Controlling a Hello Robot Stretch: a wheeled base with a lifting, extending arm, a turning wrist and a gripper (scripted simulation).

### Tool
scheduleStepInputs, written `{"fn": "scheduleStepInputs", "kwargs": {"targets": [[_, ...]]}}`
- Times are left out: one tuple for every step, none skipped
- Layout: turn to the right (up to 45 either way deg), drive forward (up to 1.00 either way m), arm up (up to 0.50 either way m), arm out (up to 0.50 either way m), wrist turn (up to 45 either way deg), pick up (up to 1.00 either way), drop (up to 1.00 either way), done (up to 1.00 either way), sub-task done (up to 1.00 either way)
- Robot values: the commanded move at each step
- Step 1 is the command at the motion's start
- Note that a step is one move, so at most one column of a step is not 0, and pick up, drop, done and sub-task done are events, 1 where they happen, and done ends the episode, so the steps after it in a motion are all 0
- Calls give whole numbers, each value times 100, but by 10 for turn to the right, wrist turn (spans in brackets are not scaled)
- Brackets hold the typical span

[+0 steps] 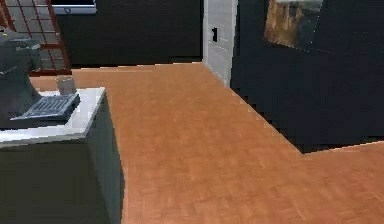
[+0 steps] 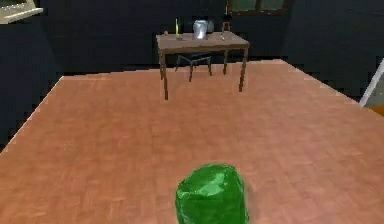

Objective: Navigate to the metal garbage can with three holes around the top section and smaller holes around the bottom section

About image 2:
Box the pale beige shelf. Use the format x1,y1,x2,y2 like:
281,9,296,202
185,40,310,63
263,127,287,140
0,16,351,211
0,0,44,25

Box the dark framed window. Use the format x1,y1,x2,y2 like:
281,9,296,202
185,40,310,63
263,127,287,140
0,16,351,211
227,0,292,16

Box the dark thin bottle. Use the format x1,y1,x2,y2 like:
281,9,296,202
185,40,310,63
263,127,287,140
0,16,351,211
221,14,232,40

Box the white door frame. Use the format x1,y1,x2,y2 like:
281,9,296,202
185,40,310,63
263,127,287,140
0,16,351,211
358,59,384,108

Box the brown wooden table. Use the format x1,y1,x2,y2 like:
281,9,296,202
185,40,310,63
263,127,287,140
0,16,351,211
155,31,251,101

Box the dark metal chair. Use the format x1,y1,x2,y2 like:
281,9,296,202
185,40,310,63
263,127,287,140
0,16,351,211
174,51,213,83

